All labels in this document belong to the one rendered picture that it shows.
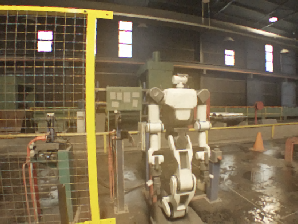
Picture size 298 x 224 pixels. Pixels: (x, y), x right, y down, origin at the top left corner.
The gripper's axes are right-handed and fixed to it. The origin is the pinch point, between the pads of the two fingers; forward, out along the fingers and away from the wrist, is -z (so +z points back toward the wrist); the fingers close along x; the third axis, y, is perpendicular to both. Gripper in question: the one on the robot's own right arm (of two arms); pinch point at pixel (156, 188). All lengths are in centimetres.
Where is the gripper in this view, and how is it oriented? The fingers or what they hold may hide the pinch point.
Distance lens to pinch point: 141.3
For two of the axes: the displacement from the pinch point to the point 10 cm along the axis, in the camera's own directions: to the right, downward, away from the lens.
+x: 2.1, -1.5, -9.6
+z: -0.4, -9.9, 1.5
